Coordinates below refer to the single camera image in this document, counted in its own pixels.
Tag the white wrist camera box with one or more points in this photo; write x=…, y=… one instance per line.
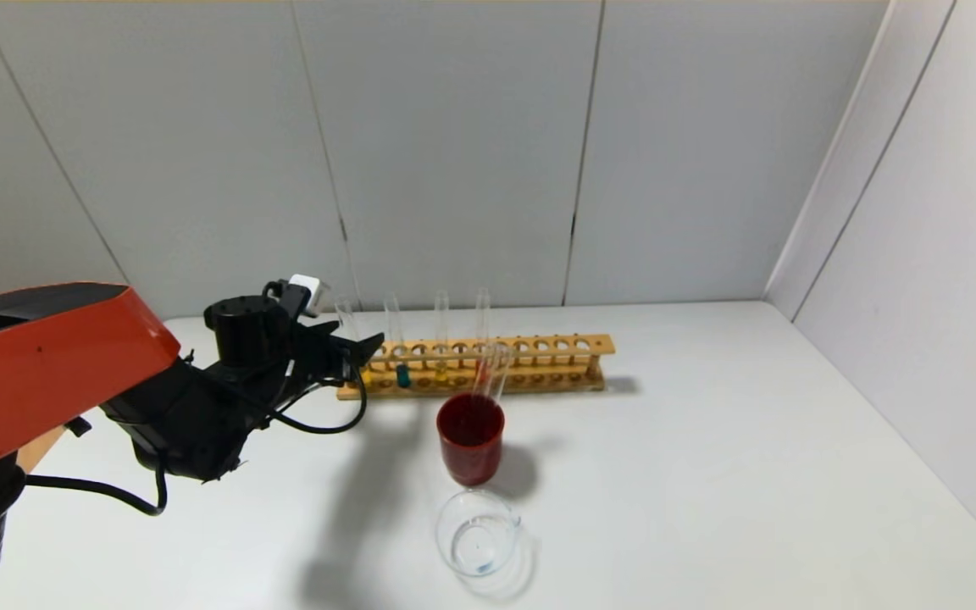
x=306, y=285

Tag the test tube with yellow pigment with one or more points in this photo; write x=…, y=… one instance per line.
x=441, y=318
x=344, y=315

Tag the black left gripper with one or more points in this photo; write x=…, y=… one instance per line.
x=329, y=349

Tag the red plastic cup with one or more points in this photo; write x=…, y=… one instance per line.
x=471, y=457

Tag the orange and black left arm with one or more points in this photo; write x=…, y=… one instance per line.
x=30, y=373

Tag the test tube with red pigment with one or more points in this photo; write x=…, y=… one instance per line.
x=482, y=313

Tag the wooden test tube rack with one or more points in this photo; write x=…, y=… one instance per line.
x=598, y=344

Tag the clear glass beaker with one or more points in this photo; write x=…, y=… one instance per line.
x=454, y=534

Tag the test tube with blue pigment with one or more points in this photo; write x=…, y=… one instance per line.
x=393, y=318

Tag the empty glass test tube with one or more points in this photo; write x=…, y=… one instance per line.
x=495, y=373

